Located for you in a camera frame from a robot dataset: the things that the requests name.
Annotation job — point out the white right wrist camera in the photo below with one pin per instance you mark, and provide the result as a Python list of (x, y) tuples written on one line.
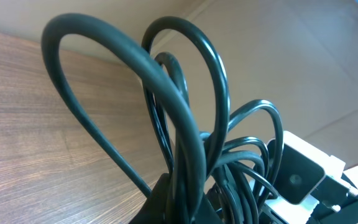
[(303, 168)]

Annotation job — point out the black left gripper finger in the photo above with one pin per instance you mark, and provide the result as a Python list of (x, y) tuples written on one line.
[(156, 210)]

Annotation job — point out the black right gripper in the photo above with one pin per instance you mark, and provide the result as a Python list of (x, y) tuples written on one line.
[(335, 205)]

